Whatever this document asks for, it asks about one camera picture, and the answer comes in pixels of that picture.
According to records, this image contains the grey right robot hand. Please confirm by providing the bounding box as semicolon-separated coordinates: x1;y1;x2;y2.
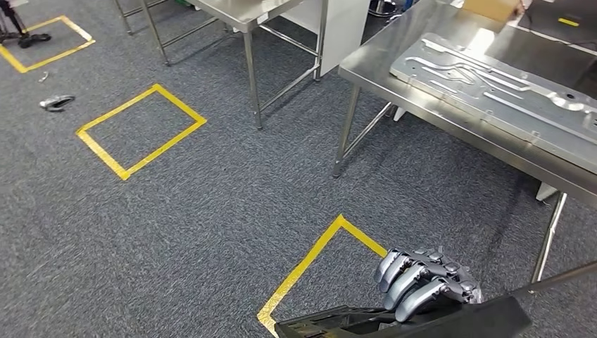
372;247;484;324

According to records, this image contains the black plastic frame part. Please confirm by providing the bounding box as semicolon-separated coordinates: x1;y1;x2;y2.
274;294;534;338

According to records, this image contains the stainless steel workbench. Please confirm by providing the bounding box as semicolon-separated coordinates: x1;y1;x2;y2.
332;0;597;299

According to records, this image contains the large stamped metal plate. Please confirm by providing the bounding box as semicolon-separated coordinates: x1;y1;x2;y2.
389;31;597;177

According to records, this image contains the white cabinet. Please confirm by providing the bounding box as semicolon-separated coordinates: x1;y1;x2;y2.
279;0;372;79

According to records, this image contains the brown cardboard box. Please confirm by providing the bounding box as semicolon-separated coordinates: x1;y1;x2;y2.
461;0;524;23

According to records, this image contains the yellow floor tape square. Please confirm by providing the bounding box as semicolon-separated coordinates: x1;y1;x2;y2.
0;15;96;75
75;84;208;182

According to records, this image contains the stainless steel table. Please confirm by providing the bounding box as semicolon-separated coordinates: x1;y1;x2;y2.
114;0;329;132

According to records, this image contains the small silver metal object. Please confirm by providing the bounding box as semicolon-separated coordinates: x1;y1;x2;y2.
39;94;77;113

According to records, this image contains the black tripod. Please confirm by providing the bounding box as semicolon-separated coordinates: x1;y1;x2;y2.
0;0;53;49

